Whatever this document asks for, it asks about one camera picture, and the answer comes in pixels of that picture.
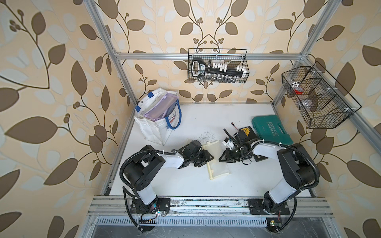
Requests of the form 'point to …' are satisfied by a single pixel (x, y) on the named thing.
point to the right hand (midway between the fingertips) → (221, 160)
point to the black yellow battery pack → (246, 134)
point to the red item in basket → (298, 90)
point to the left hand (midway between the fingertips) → (211, 158)
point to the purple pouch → (161, 108)
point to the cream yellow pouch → (216, 168)
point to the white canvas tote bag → (158, 131)
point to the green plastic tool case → (269, 128)
